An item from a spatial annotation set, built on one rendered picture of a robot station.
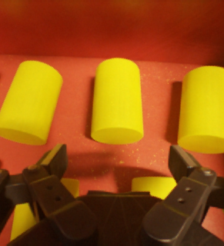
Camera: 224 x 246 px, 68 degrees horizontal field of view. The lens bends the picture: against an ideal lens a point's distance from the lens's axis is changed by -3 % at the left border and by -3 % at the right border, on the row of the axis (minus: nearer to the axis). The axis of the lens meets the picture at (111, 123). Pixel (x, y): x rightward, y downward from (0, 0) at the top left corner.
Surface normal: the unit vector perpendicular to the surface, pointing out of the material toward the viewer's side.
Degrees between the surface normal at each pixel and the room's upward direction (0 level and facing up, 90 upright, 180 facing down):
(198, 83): 39
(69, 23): 90
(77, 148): 0
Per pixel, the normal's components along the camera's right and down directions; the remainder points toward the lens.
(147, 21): -0.10, 0.91
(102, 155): -0.02, -0.40
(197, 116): -0.63, -0.44
